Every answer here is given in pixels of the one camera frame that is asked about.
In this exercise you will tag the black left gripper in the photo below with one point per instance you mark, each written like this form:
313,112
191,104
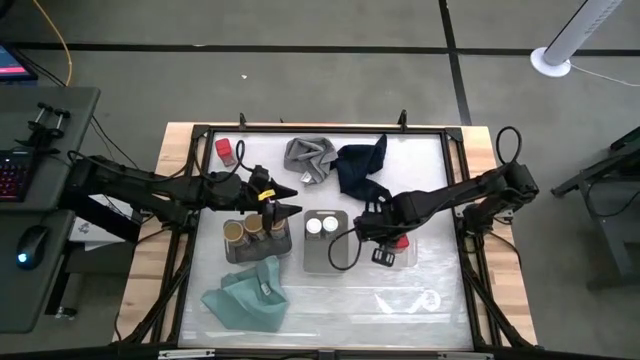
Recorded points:
252,197

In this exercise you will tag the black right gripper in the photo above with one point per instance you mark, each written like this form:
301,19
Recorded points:
382,226

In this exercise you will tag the gold-lid spice jar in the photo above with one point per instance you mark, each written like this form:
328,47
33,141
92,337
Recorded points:
253,223
234,232
280,229

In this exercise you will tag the teal cloth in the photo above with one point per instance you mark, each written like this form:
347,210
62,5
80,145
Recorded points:
245,300

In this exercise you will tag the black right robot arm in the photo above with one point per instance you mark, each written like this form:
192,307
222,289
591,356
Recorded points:
450,195

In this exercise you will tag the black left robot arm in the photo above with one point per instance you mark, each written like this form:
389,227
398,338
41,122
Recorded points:
150,192

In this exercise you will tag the yellow tape tag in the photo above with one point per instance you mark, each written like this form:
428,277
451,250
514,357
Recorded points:
266,195

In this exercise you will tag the white-lid spice jar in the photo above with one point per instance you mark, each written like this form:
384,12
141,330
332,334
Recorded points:
330,224
314,226

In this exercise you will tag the grey cloth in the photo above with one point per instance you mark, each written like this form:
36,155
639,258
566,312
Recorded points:
310,155

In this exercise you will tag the dark translucent plastic bin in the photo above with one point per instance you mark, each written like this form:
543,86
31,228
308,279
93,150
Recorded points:
260,253

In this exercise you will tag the navy blue cloth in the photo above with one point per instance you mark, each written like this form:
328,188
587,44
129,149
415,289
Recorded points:
357,170

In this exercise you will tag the white printed paper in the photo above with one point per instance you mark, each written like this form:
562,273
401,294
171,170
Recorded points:
92,232

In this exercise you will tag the grey desk panel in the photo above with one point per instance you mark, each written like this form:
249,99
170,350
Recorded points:
75,125
30,300

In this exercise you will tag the black metal stand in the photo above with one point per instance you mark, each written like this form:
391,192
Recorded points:
600,200

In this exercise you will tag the black clamp with knobs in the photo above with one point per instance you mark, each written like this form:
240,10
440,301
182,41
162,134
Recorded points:
47,125

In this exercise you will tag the black computer mouse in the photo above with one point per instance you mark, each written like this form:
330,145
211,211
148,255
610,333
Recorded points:
31,245

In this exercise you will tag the black backlit keyboard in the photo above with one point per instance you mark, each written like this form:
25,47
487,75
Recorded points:
12,175

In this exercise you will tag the monitor with pink screen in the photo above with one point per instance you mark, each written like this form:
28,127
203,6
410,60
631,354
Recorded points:
12,62

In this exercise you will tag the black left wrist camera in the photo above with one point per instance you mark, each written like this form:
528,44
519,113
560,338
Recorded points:
260,175

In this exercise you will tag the black metal table frame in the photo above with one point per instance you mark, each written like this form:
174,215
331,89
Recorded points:
350,130

